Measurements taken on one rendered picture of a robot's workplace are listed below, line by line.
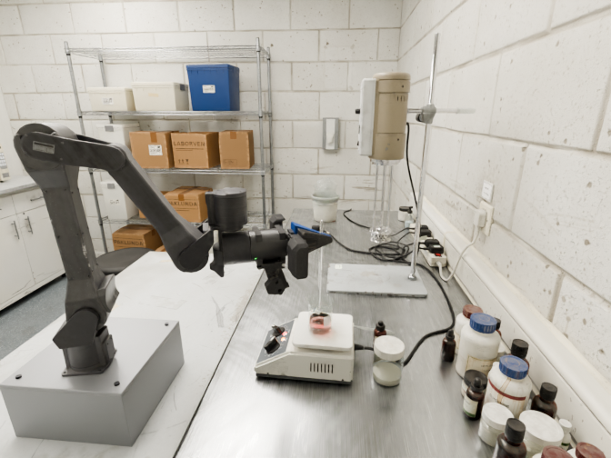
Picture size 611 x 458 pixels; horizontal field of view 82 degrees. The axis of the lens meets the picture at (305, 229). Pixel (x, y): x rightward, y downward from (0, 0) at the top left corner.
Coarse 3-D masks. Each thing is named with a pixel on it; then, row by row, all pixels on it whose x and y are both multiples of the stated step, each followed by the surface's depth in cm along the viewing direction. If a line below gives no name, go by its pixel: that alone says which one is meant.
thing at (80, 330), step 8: (80, 312) 54; (88, 312) 54; (72, 320) 54; (80, 320) 54; (88, 320) 54; (96, 320) 55; (64, 328) 54; (72, 328) 54; (80, 328) 54; (88, 328) 55; (56, 336) 54; (64, 336) 54; (72, 336) 54; (80, 336) 55; (88, 336) 55; (56, 344) 54; (64, 344) 54; (72, 344) 55; (80, 344) 55; (88, 344) 55
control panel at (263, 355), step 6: (282, 324) 81; (288, 324) 80; (270, 330) 82; (288, 330) 77; (270, 336) 79; (282, 336) 76; (288, 336) 75; (264, 342) 78; (282, 342) 74; (264, 348) 76; (282, 348) 71; (264, 354) 73; (270, 354) 72; (276, 354) 70; (258, 360) 72; (264, 360) 71
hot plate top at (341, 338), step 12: (300, 324) 75; (336, 324) 75; (348, 324) 75; (300, 336) 71; (312, 336) 71; (336, 336) 71; (348, 336) 71; (312, 348) 68; (324, 348) 68; (336, 348) 68; (348, 348) 67
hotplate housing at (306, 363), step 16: (288, 352) 69; (304, 352) 69; (320, 352) 69; (336, 352) 69; (352, 352) 70; (256, 368) 71; (272, 368) 71; (288, 368) 70; (304, 368) 70; (320, 368) 69; (336, 368) 69; (352, 368) 69
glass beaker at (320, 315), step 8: (312, 296) 73; (320, 296) 73; (328, 296) 72; (312, 304) 69; (320, 304) 68; (328, 304) 69; (312, 312) 69; (320, 312) 69; (328, 312) 69; (312, 320) 70; (320, 320) 69; (328, 320) 70; (312, 328) 71; (320, 328) 70; (328, 328) 71; (320, 336) 70
